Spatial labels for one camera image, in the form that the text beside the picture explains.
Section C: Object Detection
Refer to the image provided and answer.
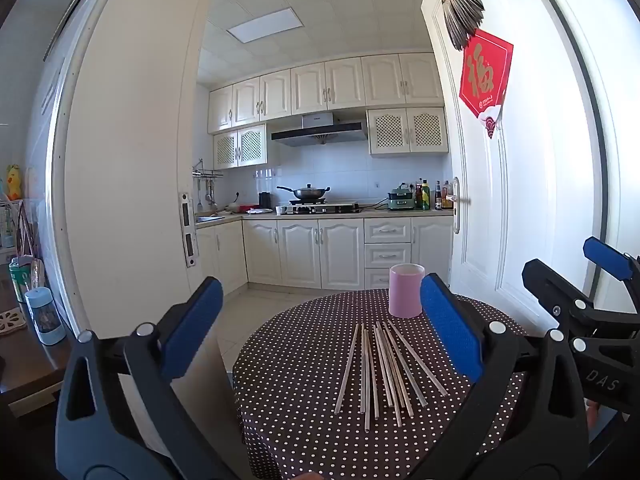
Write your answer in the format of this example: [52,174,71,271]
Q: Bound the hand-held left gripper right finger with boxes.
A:
[405,273,591,480]

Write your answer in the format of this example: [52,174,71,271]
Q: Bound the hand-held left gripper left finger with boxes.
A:
[55,276,261,480]

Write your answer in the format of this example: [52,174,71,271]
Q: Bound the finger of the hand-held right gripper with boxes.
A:
[521,259,640,339]
[582,236,640,306]

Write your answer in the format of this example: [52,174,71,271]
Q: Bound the pink cup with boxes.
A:
[389,263,426,319]

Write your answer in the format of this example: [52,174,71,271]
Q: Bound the bunch of wooden chopsticks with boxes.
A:
[334,321,449,432]

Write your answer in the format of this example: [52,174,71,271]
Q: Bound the white hinged door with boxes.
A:
[420,0,608,336]

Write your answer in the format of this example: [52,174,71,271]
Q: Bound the metal door lock plate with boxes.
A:
[179,192,201,268]

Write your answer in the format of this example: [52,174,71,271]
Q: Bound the brown polka dot tablecloth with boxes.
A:
[232,288,531,480]

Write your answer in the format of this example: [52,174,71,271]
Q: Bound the cream lower kitchen cabinets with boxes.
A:
[195,216,455,297]

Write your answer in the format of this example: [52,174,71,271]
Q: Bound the cream kitchen cabinets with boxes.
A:
[195,216,455,297]
[207,52,445,135]

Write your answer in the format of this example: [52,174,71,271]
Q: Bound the green countertop appliance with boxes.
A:
[387,184,417,211]

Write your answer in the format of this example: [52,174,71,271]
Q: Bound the blue lidded jar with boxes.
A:
[25,287,67,346]

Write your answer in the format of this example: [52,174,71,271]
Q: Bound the dark wooden side table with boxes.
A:
[0,260,76,411]

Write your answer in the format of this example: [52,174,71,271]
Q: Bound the gas stove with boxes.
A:
[280,200,362,215]

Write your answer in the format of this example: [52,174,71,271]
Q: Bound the steel wok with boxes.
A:
[276,183,332,202]

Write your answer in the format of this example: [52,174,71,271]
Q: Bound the green can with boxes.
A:
[9,255,33,303]

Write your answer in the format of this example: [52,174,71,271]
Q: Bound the white sliding door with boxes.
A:
[50,0,226,341]

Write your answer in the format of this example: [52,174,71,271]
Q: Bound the small lattice door cabinet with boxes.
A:
[213,124,268,170]

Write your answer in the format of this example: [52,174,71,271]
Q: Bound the wide lattice door cabinet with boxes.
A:
[366,107,448,156]

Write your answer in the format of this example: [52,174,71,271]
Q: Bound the red paper door decoration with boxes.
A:
[459,28,515,139]

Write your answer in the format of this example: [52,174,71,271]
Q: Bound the yellow duck toy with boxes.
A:
[5,164,23,201]

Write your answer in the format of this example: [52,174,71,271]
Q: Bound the range hood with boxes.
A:
[271,112,369,148]

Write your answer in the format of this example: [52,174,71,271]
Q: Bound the cream upper kitchen cabinets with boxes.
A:
[207,52,445,135]

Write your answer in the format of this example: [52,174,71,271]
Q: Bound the grey feather fan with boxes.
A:
[434,0,486,52]

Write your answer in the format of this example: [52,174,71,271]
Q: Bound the ceiling light panel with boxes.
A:
[226,7,306,44]

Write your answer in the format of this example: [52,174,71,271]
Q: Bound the silver door handle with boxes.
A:
[440,176,473,235]

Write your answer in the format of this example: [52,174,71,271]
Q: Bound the wall utensil rack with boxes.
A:
[192,159,224,179]

